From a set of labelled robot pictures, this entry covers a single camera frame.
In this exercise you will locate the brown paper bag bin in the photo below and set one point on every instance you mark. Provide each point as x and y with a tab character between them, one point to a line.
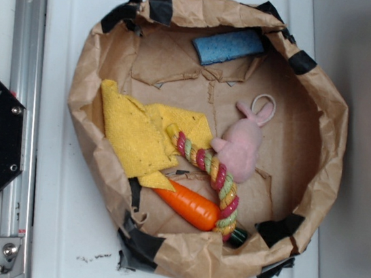
148	52

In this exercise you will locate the orange plastic carrot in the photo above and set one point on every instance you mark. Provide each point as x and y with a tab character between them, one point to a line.
194	208

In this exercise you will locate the aluminium extrusion rail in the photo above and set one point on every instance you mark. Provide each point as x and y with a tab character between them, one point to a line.
25	81

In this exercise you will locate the pink plush bunny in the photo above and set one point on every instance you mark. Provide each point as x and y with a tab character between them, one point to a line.
238	147

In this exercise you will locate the metal corner bracket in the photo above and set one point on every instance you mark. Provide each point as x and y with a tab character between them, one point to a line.
11	257

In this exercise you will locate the blue sponge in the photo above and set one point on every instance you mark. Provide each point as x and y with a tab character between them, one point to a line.
227	46

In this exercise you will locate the yellow cloth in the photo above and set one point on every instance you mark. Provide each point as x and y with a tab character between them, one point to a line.
138	134

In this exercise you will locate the multicolored twisted rope toy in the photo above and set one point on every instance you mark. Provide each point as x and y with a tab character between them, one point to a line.
221	182

